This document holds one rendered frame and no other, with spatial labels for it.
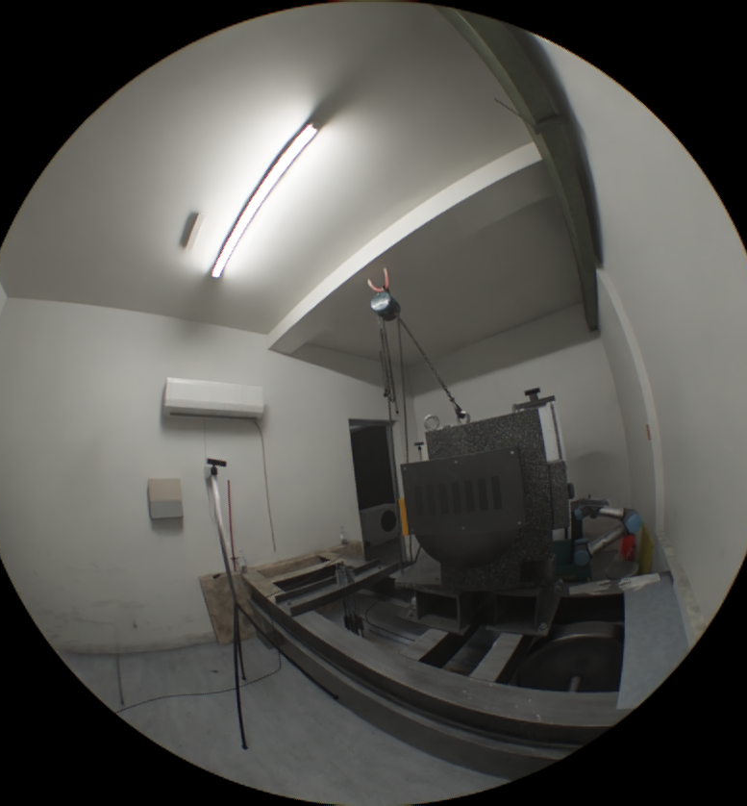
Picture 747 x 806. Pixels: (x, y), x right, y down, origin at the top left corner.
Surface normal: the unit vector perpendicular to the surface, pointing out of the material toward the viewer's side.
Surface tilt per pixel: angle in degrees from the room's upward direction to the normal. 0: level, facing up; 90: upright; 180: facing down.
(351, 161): 180
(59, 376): 90
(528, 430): 90
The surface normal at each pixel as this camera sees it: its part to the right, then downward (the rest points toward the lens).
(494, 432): -0.53, -0.12
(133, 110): 0.12, 0.97
